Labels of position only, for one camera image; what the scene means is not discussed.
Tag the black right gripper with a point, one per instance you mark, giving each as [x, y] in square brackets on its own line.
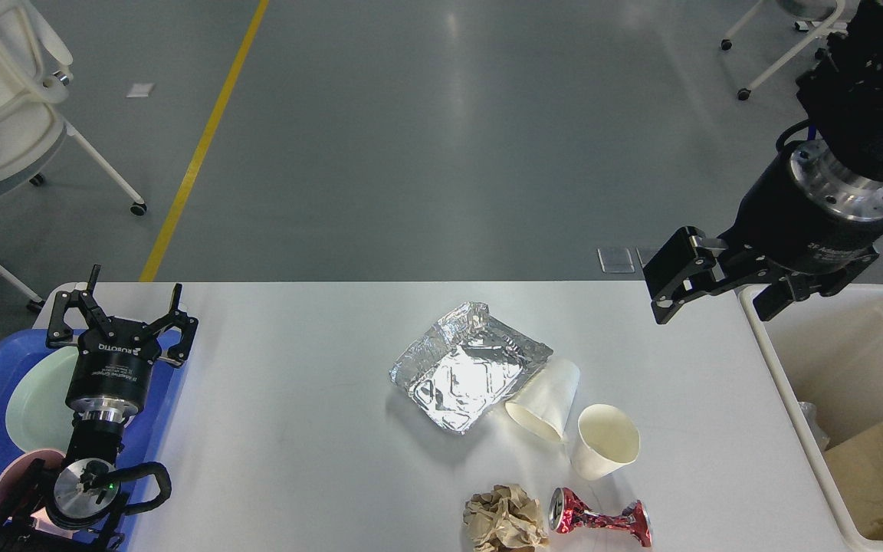
[807, 213]

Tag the upright white paper cup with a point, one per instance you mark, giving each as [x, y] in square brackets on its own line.
[607, 440]

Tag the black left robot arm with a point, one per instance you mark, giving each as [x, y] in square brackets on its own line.
[78, 505]

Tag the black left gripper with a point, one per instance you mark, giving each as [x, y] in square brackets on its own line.
[113, 372]

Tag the red foil wrapper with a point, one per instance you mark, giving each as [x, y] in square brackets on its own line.
[567, 513]

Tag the aluminium foil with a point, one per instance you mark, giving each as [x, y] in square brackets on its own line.
[811, 414]

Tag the white wheeled chair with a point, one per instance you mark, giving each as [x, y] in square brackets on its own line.
[773, 33]

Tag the beige plastic bin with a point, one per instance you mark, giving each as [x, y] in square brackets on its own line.
[827, 351]

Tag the white office chair left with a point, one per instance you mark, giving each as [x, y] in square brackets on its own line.
[34, 75]

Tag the flat aluminium foil tray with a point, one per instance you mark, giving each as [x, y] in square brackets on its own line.
[465, 363]

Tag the light green plate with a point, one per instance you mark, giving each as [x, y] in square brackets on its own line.
[37, 415]

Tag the lying white paper cup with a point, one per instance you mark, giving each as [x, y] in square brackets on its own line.
[543, 405]

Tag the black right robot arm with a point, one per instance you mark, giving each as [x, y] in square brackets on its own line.
[843, 97]

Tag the crumpled brown paper ball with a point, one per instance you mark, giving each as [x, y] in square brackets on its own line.
[505, 518]

